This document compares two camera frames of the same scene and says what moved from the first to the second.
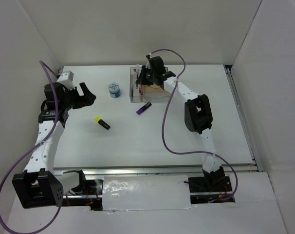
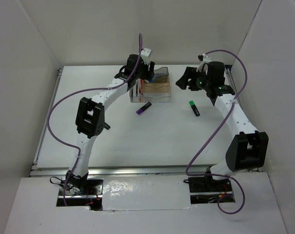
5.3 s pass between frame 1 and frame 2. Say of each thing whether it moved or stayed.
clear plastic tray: stayed
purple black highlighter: stayed
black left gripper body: moved
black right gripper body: moved
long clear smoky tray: stayed
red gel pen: stayed
